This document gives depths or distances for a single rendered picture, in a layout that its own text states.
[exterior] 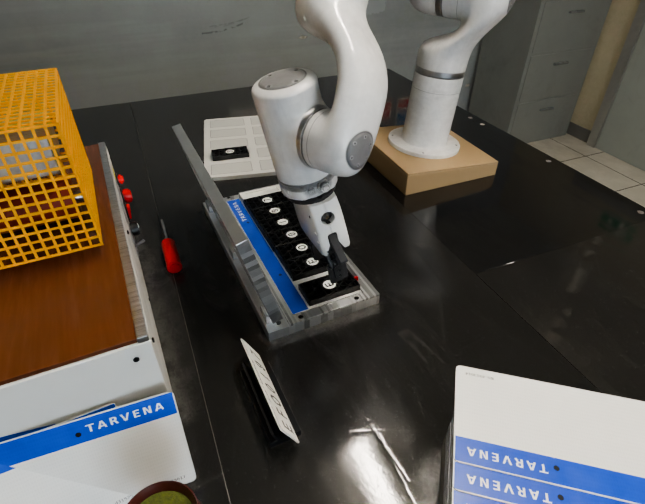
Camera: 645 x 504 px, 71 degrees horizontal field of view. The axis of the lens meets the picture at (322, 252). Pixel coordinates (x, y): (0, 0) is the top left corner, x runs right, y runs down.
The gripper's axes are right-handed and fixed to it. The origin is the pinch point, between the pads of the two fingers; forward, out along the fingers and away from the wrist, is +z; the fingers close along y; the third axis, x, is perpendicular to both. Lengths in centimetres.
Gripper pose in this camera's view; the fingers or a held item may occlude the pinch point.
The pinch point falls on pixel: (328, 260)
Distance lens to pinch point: 76.6
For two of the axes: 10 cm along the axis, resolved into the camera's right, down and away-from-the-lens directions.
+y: -4.3, -5.5, 7.2
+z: 1.9, 7.2, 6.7
